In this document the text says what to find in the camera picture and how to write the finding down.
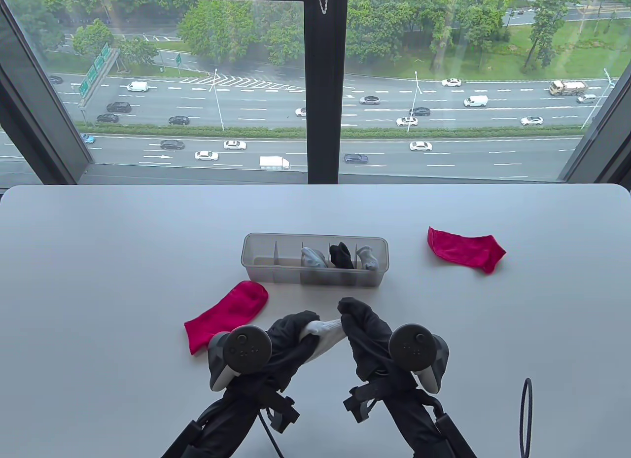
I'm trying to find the person's left hand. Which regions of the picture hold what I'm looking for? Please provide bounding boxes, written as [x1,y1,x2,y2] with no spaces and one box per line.
[241,310,322,393]

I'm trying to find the person's right hand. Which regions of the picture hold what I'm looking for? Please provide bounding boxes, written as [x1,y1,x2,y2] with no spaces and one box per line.
[338,297,420,390]

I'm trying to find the long white sock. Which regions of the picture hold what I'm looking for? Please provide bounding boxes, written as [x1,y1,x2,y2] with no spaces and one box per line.
[299,318,346,367]

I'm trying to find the grey and white controller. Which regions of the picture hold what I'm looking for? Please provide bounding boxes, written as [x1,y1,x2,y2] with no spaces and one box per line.
[388,323,450,394]
[208,325,273,392]

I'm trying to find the long red sock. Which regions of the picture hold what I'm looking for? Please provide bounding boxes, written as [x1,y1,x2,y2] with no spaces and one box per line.
[184,280,269,355]

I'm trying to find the grey sock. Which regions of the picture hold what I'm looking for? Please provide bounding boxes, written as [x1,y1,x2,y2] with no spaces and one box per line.
[356,246,381,272]

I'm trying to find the black sock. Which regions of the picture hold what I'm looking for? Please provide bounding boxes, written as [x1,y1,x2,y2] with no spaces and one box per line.
[329,242,354,270]

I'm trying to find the short light blue sock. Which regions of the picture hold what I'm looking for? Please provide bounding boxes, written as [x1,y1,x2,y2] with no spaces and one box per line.
[301,247,328,269]

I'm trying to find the short red sock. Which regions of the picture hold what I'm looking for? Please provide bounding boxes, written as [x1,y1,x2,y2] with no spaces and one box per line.
[427,226,507,274]

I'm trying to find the person's left forearm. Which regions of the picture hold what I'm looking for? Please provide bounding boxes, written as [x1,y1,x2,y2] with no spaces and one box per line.
[163,384,291,458]

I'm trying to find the translucent divided organizer box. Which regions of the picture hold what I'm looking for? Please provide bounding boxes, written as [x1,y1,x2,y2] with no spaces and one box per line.
[241,233,389,286]

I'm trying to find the black labelled adapter box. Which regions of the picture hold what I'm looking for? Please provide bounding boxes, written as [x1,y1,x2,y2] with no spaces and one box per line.
[434,413,478,458]

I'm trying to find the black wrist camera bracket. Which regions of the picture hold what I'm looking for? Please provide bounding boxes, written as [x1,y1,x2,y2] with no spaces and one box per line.
[343,384,380,423]
[264,394,300,433]

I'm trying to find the thick black cable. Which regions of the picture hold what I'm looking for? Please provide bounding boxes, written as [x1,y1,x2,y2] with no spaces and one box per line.
[520,378,534,458]

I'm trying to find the black window frame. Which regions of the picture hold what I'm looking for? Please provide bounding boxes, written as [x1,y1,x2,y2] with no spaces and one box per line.
[0,0,631,187]

